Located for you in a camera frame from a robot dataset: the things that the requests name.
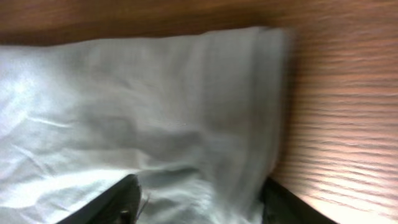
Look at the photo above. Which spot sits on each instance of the light blue t-shirt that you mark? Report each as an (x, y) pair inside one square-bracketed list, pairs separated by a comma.
[(196, 119)]

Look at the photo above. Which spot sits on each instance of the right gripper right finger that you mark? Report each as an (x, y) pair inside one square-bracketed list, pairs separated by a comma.
[(282, 207)]

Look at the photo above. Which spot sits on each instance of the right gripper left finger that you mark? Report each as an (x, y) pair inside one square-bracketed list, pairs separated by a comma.
[(117, 205)]

